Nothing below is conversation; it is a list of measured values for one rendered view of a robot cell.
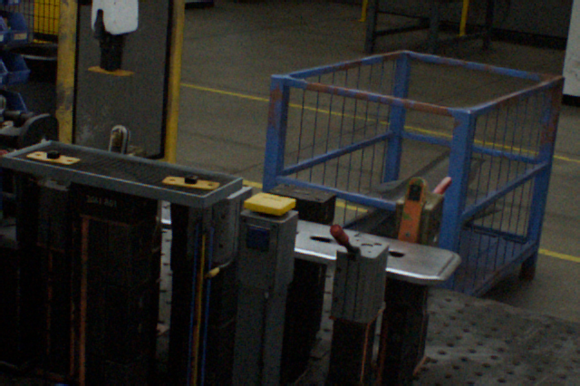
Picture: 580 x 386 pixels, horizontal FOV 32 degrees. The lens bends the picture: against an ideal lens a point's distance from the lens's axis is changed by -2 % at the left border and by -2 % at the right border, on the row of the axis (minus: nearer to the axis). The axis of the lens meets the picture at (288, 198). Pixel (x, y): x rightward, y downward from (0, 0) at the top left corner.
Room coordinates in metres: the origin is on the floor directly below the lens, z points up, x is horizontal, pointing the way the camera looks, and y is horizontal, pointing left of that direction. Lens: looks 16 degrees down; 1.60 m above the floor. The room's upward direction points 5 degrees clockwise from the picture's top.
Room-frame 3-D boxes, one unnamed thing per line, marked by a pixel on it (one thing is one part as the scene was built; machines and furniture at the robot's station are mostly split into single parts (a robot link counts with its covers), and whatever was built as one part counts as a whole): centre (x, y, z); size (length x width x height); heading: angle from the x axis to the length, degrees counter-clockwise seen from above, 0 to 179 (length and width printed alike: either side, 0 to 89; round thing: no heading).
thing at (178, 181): (1.53, 0.15, 1.17); 0.08 x 0.04 x 0.01; 81
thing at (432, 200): (1.93, -0.25, 0.88); 0.15 x 0.11 x 0.36; 159
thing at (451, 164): (4.18, -0.53, 0.47); 1.20 x 0.80 x 0.95; 151
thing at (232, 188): (1.58, 0.27, 1.16); 0.37 x 0.14 x 0.02; 69
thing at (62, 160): (1.61, 0.38, 1.17); 0.08 x 0.04 x 0.01; 71
